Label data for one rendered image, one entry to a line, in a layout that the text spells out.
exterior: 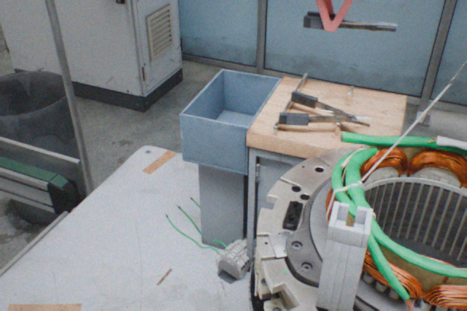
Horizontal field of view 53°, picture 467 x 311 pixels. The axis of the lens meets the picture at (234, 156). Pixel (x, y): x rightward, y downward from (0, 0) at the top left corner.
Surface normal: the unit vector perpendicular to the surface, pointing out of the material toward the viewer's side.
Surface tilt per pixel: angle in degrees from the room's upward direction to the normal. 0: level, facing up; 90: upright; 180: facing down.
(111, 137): 0
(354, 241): 90
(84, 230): 0
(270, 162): 90
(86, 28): 90
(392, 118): 0
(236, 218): 90
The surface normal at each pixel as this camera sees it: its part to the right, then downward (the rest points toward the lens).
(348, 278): -0.31, 0.54
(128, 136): 0.00, -0.82
